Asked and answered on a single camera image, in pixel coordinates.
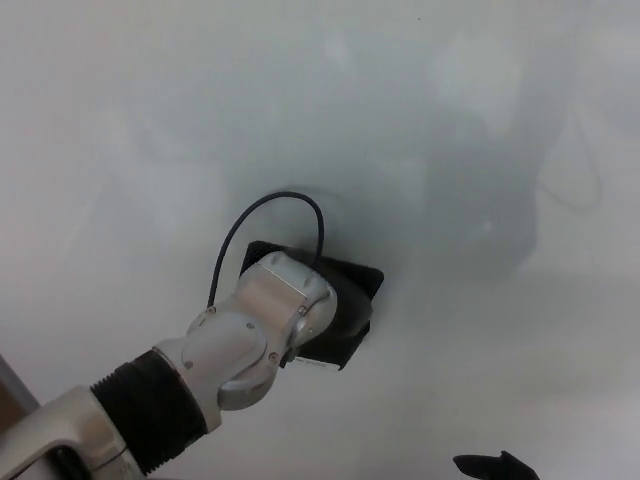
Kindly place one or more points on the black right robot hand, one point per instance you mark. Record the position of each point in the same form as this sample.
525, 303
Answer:
490, 462

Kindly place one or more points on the black magnetic marker holder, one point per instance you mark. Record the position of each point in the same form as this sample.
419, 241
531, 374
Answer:
367, 280

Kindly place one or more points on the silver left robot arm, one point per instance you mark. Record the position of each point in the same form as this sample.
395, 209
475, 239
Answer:
250, 340

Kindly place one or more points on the white whiteboard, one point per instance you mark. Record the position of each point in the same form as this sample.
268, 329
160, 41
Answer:
500, 150

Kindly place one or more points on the grey whiteboard frame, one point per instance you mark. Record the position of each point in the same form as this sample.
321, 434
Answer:
17, 385

